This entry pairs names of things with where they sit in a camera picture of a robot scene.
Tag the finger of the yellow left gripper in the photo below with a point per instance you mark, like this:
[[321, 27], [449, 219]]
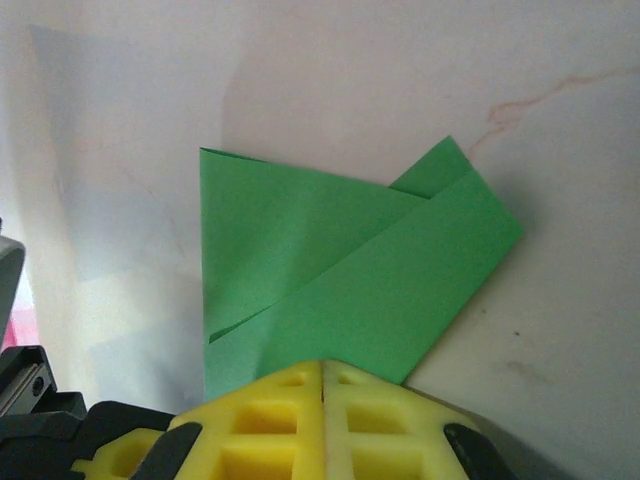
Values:
[[120, 457]]

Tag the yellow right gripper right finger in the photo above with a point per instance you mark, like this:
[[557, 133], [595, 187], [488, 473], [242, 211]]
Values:
[[395, 440]]

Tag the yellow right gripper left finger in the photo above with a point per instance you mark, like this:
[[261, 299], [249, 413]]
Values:
[[260, 440]]

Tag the green paper sheet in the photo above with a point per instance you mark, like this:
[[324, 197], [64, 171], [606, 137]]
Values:
[[320, 260]]

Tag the pink translucent plastic box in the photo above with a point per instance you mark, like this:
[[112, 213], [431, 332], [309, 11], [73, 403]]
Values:
[[25, 330]]

